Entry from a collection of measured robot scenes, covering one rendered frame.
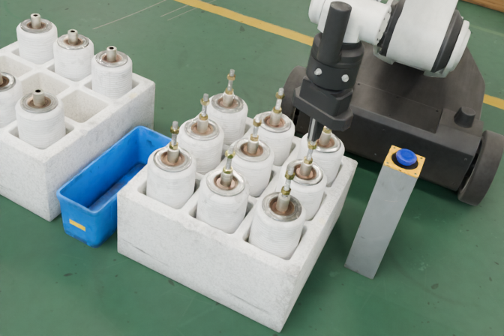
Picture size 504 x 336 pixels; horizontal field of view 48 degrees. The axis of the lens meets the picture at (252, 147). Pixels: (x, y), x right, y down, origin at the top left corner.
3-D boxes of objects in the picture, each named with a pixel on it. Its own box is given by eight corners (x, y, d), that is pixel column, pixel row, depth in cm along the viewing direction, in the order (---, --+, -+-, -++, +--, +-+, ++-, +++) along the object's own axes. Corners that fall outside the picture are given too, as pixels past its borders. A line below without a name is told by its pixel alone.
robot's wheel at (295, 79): (290, 109, 176) (304, 53, 163) (305, 115, 175) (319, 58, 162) (267, 144, 161) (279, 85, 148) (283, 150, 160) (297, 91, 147)
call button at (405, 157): (396, 153, 114) (400, 145, 113) (415, 160, 113) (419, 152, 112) (391, 163, 111) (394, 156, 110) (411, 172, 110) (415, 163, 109)
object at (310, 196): (293, 212, 131) (310, 152, 120) (317, 241, 125) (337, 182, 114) (258, 223, 127) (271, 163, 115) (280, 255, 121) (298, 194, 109)
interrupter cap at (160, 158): (167, 143, 116) (168, 140, 115) (199, 158, 114) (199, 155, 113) (145, 163, 110) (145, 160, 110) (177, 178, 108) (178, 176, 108)
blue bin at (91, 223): (138, 160, 148) (139, 123, 140) (173, 177, 145) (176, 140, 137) (56, 232, 125) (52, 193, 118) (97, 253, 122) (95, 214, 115)
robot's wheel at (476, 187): (460, 171, 164) (489, 115, 152) (478, 177, 163) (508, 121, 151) (452, 214, 149) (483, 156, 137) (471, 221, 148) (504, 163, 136)
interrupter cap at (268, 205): (293, 229, 102) (294, 226, 102) (255, 213, 104) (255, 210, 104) (307, 203, 108) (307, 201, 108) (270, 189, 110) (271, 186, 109)
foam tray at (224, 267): (204, 157, 152) (211, 101, 141) (340, 214, 143) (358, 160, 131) (116, 252, 124) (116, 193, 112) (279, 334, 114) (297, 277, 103)
